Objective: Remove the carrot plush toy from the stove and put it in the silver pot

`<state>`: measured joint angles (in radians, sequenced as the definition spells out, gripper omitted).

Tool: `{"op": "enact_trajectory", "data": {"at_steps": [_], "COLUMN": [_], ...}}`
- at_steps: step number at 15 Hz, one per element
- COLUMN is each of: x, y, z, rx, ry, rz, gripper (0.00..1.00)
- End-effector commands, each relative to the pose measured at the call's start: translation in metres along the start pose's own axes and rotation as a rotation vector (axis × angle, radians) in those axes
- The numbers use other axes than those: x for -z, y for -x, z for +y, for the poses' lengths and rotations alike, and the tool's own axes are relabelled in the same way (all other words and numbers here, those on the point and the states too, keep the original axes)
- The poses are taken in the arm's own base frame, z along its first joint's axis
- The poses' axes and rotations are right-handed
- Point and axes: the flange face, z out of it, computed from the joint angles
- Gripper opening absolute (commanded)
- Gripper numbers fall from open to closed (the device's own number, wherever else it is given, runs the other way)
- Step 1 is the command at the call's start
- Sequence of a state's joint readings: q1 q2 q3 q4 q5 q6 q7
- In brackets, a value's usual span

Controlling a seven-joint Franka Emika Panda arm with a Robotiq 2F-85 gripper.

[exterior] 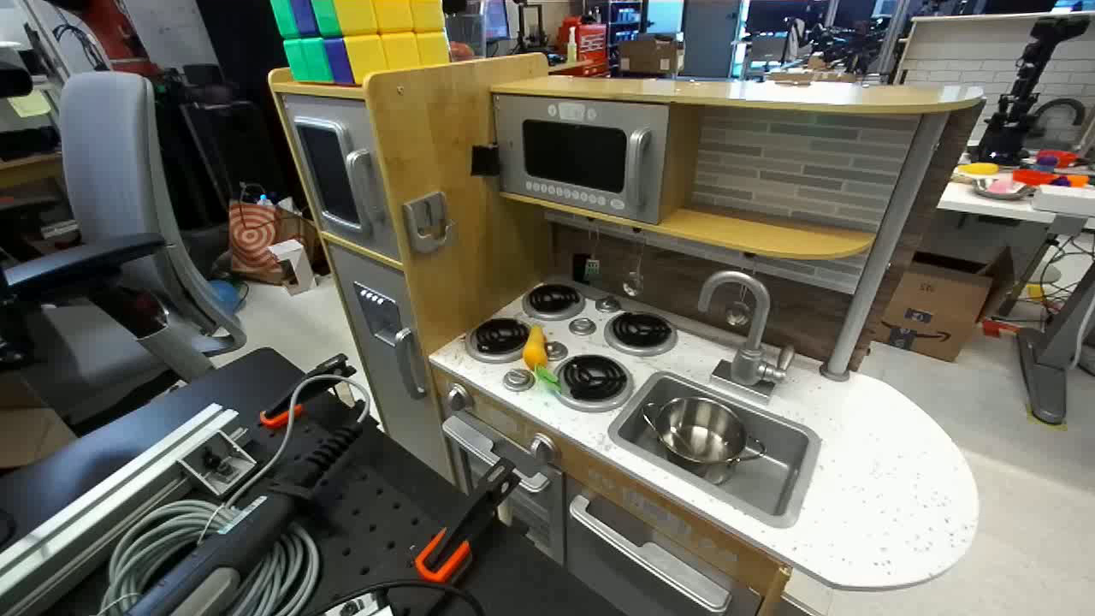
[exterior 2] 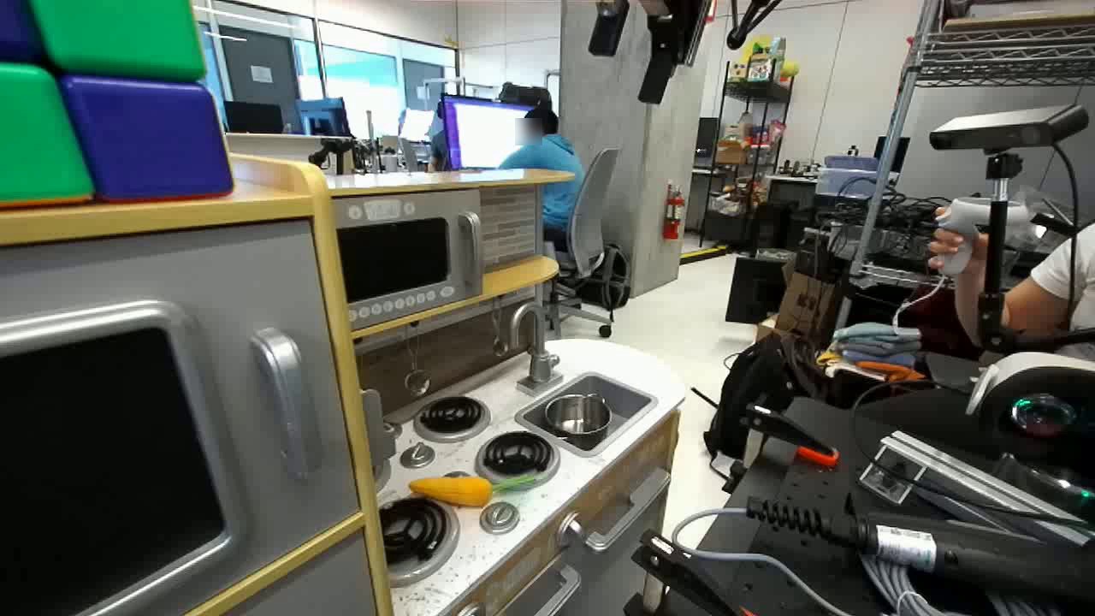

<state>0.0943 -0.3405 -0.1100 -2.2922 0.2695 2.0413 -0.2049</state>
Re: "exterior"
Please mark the small black box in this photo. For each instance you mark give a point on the small black box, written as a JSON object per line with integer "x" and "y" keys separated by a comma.
{"x": 484, "y": 159}

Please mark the brown cardboard box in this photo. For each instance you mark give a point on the brown cardboard box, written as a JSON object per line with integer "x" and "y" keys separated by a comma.
{"x": 936, "y": 310}

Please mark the yellow carrot plush toy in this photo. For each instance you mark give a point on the yellow carrot plush toy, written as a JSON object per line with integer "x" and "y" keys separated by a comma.
{"x": 534, "y": 347}

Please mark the hanging toy utensil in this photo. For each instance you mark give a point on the hanging toy utensil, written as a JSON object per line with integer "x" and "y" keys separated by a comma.
{"x": 591, "y": 268}
{"x": 632, "y": 282}

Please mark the grey windowed cabinet door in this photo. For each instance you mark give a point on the grey windowed cabinet door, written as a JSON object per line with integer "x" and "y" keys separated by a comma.
{"x": 329, "y": 173}

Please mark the wooden toy play kitchen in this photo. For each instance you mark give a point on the wooden toy play kitchen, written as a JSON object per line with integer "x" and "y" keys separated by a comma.
{"x": 457, "y": 148}

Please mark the black round stove burner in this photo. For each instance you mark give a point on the black round stove burner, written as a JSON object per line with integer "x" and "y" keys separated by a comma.
{"x": 640, "y": 329}
{"x": 554, "y": 299}
{"x": 595, "y": 376}
{"x": 497, "y": 335}

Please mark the grey office chair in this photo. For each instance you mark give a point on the grey office chair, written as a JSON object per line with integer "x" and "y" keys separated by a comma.
{"x": 107, "y": 159}

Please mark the grey plain cabinet door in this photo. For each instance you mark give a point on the grey plain cabinet door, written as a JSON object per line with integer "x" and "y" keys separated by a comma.
{"x": 370, "y": 329}

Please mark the black clamp orange grip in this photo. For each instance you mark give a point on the black clamp orange grip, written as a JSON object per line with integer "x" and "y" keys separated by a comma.
{"x": 440, "y": 562}
{"x": 278, "y": 416}

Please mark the grey toy oven door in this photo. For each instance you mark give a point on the grey toy oven door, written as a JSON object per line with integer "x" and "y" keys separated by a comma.
{"x": 541, "y": 513}

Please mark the white work table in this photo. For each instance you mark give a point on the white work table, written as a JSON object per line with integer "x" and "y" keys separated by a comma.
{"x": 993, "y": 207}

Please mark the red patterned shopping bag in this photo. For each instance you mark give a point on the red patterned shopping bag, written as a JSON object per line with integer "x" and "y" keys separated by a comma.
{"x": 255, "y": 240}

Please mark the silver metal pot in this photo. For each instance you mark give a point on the silver metal pot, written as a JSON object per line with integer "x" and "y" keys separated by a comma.
{"x": 703, "y": 432}

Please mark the silver oven knob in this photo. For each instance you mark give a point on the silver oven knob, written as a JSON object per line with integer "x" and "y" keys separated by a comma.
{"x": 457, "y": 399}

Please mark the silver toy faucet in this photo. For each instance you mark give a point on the silver toy faucet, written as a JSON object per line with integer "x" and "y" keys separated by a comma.
{"x": 756, "y": 329}

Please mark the large multicolour puzzle cube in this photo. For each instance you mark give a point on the large multicolour puzzle cube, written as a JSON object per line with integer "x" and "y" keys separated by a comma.
{"x": 389, "y": 36}

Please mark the grey toy wall phone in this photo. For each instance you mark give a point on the grey toy wall phone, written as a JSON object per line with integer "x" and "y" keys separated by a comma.
{"x": 427, "y": 221}

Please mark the small silver stove knob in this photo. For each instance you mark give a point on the small silver stove knob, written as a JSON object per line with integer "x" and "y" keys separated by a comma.
{"x": 556, "y": 351}
{"x": 585, "y": 327}
{"x": 520, "y": 376}
{"x": 606, "y": 302}

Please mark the grey under-sink cabinet door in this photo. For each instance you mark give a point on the grey under-sink cabinet door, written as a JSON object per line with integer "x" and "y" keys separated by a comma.
{"x": 639, "y": 558}

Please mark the white metal bracket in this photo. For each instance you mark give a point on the white metal bracket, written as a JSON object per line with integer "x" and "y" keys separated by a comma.
{"x": 216, "y": 463}

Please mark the grey toy microwave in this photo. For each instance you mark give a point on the grey toy microwave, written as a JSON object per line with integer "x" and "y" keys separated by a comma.
{"x": 585, "y": 155}

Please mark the black background robot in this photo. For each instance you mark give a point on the black background robot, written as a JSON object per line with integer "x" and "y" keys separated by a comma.
{"x": 1023, "y": 81}

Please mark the grey toy sink basin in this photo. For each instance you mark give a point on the grey toy sink basin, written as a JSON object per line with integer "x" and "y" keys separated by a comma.
{"x": 782, "y": 470}

